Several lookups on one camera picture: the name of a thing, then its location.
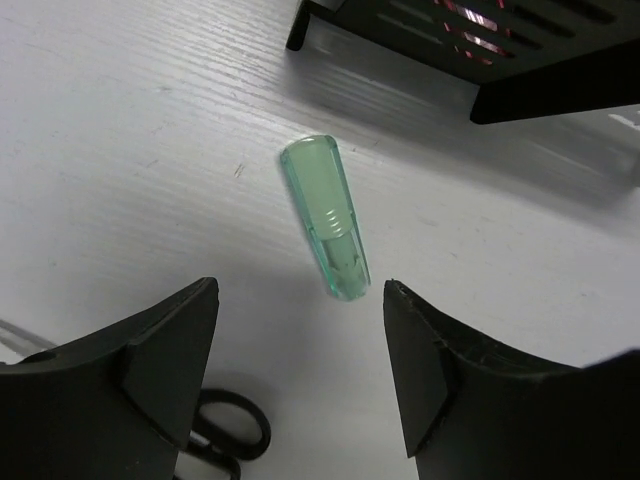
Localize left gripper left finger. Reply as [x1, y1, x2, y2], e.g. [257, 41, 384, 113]
[1, 277, 219, 480]

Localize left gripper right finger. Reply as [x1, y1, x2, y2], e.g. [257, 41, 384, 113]
[383, 280, 639, 479]

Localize green correction tape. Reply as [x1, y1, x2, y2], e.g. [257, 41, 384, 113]
[280, 135, 371, 301]

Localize pink correction tape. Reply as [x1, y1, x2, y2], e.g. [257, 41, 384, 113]
[433, 1, 515, 65]

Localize black handled scissors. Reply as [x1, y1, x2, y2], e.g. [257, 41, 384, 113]
[0, 319, 272, 480]

